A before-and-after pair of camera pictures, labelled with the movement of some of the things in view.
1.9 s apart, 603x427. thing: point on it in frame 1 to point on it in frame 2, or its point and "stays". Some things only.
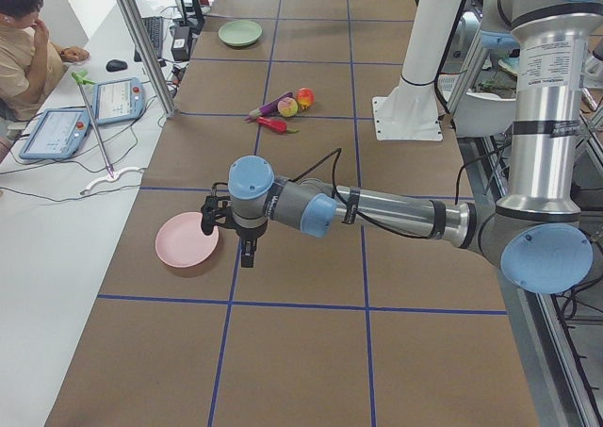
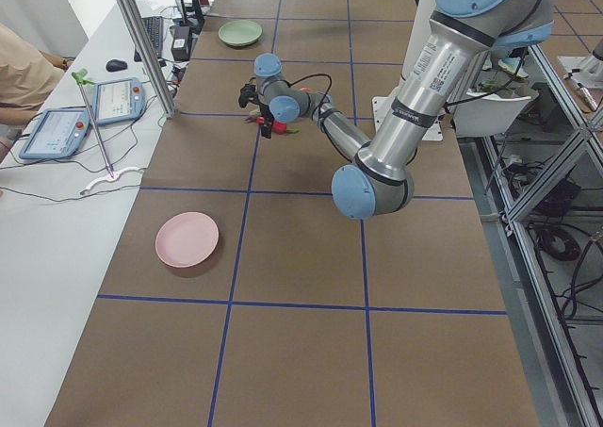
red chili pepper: (277, 125) stays
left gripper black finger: (247, 259) to (266, 130)
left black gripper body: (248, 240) to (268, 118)
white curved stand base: (117, 176) stays
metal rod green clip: (82, 79) stays
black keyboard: (154, 26) stays
